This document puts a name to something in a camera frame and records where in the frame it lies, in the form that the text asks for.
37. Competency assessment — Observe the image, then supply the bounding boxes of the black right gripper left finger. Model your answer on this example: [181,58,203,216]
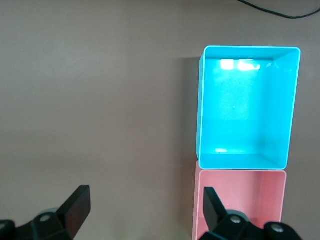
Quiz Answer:
[0,184,91,240]

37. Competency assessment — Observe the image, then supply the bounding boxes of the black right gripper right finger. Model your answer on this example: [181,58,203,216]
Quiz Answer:
[199,186,305,240]

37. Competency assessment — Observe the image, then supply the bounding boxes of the pink plastic bin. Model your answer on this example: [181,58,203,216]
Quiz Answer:
[191,160,287,240]

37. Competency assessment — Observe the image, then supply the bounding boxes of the blue plastic bin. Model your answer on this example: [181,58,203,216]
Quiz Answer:
[195,45,302,171]

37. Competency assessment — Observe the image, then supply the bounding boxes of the long looped black cable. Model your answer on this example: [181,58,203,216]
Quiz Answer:
[236,0,320,20]

